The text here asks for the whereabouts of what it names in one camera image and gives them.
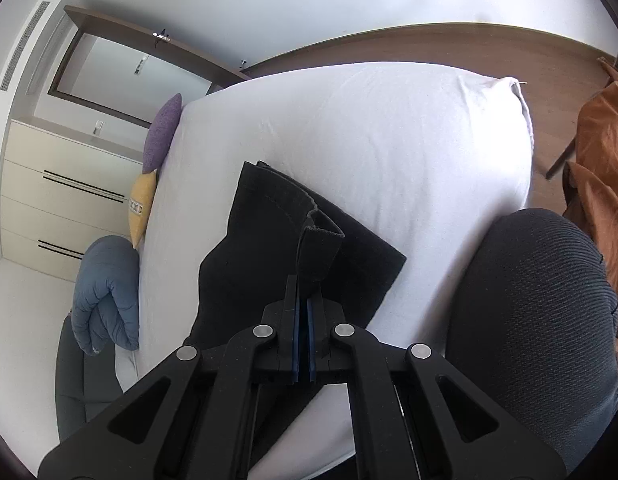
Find cream wardrobe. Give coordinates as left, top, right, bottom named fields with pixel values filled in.
left=0, top=120, right=142, bottom=283

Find black pants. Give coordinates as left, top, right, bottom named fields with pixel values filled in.
left=188, top=161, right=407, bottom=466

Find yellow pillow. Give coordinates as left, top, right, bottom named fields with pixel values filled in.
left=128, top=170, right=157, bottom=250

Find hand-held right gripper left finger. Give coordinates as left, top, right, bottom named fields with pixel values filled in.
left=38, top=275, right=302, bottom=480

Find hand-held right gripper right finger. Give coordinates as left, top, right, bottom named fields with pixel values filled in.
left=305, top=295, right=570, bottom=480

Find dark door frame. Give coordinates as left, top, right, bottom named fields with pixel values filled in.
left=48, top=25, right=210, bottom=128

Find grey padded headboard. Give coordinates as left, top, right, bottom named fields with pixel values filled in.
left=55, top=312, right=125, bottom=443

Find orange cloth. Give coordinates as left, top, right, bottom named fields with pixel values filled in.
left=564, top=57, right=618, bottom=306

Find purple pillow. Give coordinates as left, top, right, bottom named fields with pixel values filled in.
left=142, top=92, right=183, bottom=175

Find brown door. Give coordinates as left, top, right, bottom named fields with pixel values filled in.
left=64, top=5, right=252, bottom=81

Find white pillow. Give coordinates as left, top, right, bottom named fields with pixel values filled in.
left=114, top=347, right=140, bottom=393

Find bed with white sheet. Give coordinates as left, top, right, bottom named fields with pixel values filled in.
left=114, top=61, right=534, bottom=478

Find white air vent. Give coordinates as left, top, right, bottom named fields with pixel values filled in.
left=0, top=0, right=52, bottom=93

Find blue rolled duvet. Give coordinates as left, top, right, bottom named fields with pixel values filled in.
left=70, top=235, right=140, bottom=357

